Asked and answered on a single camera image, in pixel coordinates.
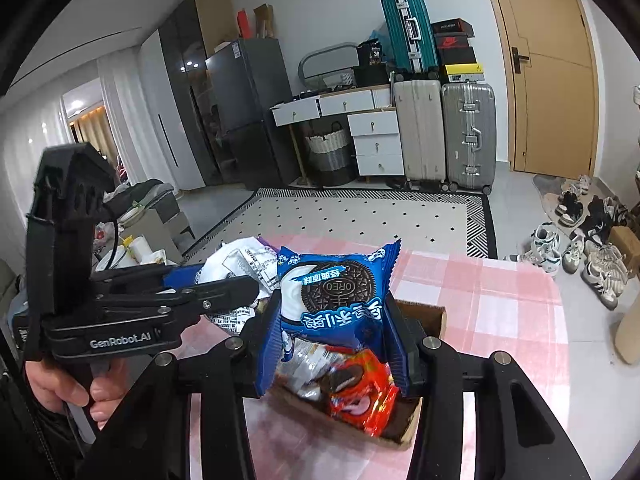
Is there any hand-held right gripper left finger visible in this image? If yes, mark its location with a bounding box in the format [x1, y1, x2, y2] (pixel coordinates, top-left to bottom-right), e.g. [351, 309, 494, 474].
[90, 305, 282, 480]

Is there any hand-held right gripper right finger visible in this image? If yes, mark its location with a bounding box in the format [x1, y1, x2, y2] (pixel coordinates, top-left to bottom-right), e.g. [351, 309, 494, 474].
[382, 302, 591, 480]

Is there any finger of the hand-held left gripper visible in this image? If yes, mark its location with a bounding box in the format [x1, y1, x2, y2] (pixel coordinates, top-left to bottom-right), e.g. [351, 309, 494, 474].
[90, 262, 203, 298]
[165, 277, 261, 318]

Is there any brown cardboard box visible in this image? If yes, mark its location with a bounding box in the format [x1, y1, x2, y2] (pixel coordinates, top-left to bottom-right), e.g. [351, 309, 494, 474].
[270, 300, 447, 452]

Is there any silver purple snack packet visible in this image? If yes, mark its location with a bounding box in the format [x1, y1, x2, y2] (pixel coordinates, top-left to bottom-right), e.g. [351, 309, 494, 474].
[195, 236, 283, 338]

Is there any red cookie packet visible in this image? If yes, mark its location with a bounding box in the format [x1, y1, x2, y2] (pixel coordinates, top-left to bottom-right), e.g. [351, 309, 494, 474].
[320, 347, 401, 438]

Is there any blue cookie packet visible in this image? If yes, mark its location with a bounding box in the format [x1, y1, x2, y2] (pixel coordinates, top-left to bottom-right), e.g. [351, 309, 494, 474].
[255, 241, 403, 396]

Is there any person's left hand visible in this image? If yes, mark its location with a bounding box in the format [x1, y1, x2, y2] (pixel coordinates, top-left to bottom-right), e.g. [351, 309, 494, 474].
[25, 357, 128, 431]

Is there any pink checked tablecloth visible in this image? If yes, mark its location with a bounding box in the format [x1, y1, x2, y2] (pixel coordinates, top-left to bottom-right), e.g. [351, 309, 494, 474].
[185, 232, 571, 480]

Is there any black white patterned rug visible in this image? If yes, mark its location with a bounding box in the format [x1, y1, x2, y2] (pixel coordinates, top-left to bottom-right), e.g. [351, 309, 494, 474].
[182, 187, 498, 261]

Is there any dark glossy wardrobe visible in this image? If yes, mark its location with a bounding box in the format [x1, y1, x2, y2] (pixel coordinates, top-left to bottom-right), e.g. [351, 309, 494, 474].
[140, 0, 236, 191]

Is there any woven laundry basket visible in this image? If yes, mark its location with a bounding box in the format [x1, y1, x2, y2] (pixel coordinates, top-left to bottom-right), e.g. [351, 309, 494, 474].
[305, 127, 353, 186]

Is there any dark grey refrigerator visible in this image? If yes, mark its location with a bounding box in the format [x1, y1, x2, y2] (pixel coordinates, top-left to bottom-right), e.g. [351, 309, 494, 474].
[205, 37, 301, 191]

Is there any beige suitcase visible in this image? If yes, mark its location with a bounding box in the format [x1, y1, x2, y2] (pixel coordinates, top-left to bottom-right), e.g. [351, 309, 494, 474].
[392, 79, 448, 188]

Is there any grey door mat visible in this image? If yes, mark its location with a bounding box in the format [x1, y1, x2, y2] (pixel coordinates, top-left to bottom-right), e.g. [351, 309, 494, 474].
[532, 174, 601, 226]

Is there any pile of loose sneakers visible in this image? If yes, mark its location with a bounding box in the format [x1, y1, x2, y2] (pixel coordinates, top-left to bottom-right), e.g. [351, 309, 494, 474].
[505, 175, 640, 311]

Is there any silver suitcase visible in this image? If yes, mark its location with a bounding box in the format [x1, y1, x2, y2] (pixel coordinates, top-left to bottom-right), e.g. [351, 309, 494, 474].
[440, 81, 497, 193]

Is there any white desk with drawers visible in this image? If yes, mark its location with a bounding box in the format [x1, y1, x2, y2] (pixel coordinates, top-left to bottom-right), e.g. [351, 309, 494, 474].
[271, 85, 406, 186]

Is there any small brown carton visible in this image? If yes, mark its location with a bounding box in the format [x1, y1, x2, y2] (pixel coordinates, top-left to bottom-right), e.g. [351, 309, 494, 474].
[607, 225, 640, 278]

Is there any oval grey mirror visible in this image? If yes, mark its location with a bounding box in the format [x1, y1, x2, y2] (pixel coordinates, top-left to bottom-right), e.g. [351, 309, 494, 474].
[299, 44, 360, 93]

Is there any folded brown cardboard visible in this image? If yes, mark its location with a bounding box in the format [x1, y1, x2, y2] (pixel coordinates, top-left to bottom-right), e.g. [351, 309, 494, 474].
[252, 4, 276, 40]

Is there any yellow black shoe box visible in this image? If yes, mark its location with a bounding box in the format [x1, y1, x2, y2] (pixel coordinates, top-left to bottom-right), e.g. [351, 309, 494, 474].
[444, 62, 487, 83]

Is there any small black printed box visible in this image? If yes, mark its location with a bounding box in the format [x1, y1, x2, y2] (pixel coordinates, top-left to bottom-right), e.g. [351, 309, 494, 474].
[356, 40, 388, 68]

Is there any tan wooden door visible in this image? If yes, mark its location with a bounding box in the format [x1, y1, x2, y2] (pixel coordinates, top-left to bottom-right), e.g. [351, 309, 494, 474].
[477, 0, 601, 176]

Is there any teal suitcase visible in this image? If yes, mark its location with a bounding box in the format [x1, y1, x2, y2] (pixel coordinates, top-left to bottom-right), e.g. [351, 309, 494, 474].
[380, 0, 441, 78]

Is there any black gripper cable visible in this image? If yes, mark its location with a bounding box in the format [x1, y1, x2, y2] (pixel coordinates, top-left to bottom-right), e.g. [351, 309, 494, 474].
[106, 217, 122, 272]

